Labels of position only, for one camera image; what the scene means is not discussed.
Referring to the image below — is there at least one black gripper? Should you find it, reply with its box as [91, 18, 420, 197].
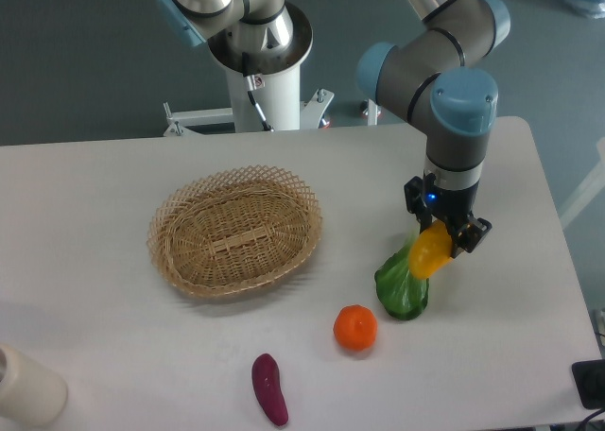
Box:
[404, 174, 492, 258]

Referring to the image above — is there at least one yellow orange mango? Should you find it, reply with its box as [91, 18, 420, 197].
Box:
[408, 220, 453, 280]

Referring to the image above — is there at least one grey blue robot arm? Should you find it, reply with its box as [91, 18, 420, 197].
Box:
[156, 0, 510, 255]

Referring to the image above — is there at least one woven wicker basket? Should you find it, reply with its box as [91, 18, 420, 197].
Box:
[147, 165, 322, 299]

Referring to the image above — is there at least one green leafy vegetable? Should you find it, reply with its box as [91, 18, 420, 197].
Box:
[374, 233, 429, 321]

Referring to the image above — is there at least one orange tangerine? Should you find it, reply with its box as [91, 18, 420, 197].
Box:
[333, 304, 378, 352]

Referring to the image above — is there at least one black device at edge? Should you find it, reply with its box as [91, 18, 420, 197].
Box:
[571, 359, 604, 410]

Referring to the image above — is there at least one purple sweet potato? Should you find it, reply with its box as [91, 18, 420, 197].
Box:
[251, 353, 289, 427]

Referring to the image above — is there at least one cream cylindrical container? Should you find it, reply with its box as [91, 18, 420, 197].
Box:
[1, 343, 68, 427]

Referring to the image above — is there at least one white frame right edge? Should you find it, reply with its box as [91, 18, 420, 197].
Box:
[558, 138, 604, 230]

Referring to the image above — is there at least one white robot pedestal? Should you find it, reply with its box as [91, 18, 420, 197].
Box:
[163, 3, 383, 137]

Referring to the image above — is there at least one black cable on pedestal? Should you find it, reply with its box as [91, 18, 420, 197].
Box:
[241, 52, 275, 133]

